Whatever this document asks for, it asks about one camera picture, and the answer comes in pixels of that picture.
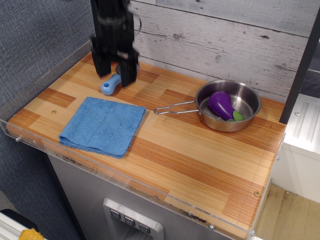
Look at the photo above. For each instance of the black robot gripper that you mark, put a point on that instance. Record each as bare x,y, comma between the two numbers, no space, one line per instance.
113,40

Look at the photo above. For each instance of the blue handled grey spoon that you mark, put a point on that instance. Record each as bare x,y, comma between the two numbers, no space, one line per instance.
108,87

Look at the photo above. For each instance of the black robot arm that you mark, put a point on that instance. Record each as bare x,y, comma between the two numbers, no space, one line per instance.
109,8

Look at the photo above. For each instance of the blue folded cloth napkin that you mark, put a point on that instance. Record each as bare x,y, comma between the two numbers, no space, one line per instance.
103,127

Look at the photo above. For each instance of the purple toy eggplant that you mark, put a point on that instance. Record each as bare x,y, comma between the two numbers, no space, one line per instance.
220,103

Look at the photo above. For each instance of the clear acrylic table guard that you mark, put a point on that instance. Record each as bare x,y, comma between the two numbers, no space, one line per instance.
214,178

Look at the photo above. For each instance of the grey toy fridge cabinet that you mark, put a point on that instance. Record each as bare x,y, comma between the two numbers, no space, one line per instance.
86,192

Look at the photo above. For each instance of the silver dispenser button panel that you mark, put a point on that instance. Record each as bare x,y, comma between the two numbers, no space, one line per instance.
128,224

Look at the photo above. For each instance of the yellow object bottom left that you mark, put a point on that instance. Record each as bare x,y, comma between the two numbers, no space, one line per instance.
30,234

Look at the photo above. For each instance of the white toy sink unit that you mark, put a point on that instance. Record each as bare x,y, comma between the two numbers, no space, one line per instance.
297,166

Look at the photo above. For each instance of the stainless steel pot with handle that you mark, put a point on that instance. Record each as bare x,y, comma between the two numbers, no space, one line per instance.
244,99

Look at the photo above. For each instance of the black vertical post right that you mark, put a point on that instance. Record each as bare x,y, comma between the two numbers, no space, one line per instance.
302,70

